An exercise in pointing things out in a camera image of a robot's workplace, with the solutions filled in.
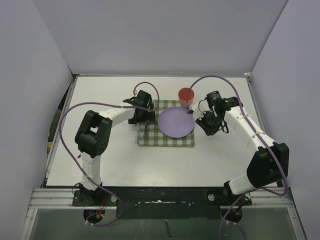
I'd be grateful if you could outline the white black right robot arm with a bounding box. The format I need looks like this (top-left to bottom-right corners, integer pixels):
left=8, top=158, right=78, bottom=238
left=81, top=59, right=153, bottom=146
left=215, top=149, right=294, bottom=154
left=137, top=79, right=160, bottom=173
left=190, top=91, right=290, bottom=205

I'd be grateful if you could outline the silver metal fork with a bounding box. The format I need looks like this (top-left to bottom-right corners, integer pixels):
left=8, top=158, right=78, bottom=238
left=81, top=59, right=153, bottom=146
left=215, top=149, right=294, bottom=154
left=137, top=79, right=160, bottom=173
left=143, top=122, right=149, bottom=139

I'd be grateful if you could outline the orange plastic cup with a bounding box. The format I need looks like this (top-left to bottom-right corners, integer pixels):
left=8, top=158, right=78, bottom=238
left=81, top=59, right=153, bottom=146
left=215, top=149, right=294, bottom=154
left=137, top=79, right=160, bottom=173
left=178, top=87, right=195, bottom=109

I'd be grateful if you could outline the green white checkered cloth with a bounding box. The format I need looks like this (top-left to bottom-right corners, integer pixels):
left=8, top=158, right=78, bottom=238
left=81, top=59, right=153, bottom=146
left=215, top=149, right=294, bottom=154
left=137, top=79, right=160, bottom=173
left=136, top=100, right=195, bottom=148

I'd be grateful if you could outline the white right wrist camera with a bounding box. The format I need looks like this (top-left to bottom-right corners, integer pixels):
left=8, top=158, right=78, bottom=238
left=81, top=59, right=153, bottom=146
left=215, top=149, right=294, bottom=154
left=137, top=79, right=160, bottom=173
left=188, top=101, right=206, bottom=123

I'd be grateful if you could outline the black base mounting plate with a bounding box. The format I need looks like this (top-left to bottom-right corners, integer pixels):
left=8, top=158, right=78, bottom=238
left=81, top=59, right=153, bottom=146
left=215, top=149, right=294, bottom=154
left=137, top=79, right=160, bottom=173
left=72, top=186, right=252, bottom=223

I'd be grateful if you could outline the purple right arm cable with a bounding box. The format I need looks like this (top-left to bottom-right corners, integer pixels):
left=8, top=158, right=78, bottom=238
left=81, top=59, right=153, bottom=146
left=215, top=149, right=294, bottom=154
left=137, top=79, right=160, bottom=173
left=187, top=75, right=288, bottom=240

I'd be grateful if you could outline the purple plastic plate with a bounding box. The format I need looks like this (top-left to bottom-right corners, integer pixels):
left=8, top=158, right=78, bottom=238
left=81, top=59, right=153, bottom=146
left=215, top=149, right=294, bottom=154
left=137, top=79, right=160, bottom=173
left=157, top=106, right=195, bottom=138

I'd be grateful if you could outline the aluminium front frame rail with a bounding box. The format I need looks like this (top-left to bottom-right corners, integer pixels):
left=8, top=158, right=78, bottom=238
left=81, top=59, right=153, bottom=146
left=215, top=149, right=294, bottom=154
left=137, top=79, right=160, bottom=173
left=27, top=186, right=295, bottom=210

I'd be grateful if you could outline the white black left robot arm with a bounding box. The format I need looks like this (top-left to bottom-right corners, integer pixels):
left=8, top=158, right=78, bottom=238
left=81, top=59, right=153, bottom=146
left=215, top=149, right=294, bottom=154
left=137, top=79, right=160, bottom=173
left=75, top=90, right=156, bottom=206

